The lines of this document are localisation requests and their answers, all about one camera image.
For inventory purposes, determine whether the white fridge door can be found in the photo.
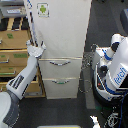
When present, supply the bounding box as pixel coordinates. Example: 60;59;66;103
24;0;92;58

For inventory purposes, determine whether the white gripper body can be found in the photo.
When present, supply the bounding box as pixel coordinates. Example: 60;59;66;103
27;46;43;58

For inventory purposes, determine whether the grey device on cabinet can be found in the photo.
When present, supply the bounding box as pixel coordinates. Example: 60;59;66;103
0;6;26;18

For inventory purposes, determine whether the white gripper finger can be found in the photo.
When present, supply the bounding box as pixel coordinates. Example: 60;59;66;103
26;40;32;48
41;41;46;50

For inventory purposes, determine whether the upper fridge drawer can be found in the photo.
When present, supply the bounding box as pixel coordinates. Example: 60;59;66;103
39;59;82;79

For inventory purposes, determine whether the green android sticker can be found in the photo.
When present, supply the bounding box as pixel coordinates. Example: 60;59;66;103
37;3;49;17

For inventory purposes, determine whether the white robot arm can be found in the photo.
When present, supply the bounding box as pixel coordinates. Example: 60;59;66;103
0;41;46;128

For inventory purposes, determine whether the coiled grey cable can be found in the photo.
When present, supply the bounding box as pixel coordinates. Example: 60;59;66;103
78;43;100;94

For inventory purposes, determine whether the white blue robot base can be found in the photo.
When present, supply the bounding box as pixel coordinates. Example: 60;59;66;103
92;34;128;106

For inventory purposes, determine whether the fridge drawer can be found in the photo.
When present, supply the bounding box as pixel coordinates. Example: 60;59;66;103
43;78;79;99
39;59;82;79

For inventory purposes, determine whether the white fridge body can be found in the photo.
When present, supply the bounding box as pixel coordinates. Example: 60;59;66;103
23;0;92;99

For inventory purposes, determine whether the wooden drawer cabinet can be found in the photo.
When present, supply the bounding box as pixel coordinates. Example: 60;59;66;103
0;15;46;99

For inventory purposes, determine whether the lower fridge drawer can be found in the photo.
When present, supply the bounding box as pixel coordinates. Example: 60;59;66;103
43;78;79;99

